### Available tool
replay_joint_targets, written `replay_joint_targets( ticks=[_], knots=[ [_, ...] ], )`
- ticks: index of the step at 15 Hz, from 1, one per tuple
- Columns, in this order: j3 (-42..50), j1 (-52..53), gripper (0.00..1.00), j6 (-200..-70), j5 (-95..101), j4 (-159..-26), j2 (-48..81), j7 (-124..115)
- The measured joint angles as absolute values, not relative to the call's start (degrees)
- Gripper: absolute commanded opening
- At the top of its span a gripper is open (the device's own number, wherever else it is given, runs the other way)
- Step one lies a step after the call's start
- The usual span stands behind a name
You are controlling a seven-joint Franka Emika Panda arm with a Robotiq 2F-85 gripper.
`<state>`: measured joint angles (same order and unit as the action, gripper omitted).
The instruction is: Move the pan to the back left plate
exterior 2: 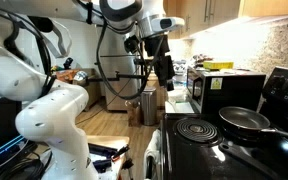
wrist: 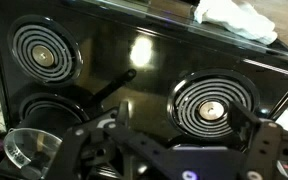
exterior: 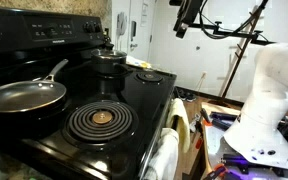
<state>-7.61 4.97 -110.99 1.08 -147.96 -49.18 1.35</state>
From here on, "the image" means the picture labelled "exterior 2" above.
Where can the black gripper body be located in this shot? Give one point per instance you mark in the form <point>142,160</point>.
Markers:
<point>157,47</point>

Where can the black frying pan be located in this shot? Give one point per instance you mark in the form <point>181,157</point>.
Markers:
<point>248,120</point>

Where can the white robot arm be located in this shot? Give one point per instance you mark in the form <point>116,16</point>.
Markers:
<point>50,117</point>

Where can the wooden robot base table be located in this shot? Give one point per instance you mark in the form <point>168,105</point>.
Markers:
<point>101,149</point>

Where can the stainless refrigerator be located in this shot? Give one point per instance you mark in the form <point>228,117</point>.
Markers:
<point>113,45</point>

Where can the steel trash can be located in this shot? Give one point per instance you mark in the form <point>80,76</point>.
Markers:
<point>149,105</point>

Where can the yellow box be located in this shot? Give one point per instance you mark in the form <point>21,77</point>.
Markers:
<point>217,65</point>

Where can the black microwave oven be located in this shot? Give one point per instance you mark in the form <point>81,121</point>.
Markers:
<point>212,90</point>

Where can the coil burner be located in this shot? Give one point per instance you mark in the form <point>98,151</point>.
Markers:
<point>199,131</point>

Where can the white dish towel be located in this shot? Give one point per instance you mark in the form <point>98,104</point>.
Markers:
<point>152,157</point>

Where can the black electric stove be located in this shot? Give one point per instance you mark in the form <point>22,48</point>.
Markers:
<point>237,154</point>

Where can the black orange clamp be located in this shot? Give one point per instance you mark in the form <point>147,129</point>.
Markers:
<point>117,155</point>

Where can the black monitor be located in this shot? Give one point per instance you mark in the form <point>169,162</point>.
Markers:
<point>0,130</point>

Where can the black camera stand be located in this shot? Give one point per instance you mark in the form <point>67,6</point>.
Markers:
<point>117,76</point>

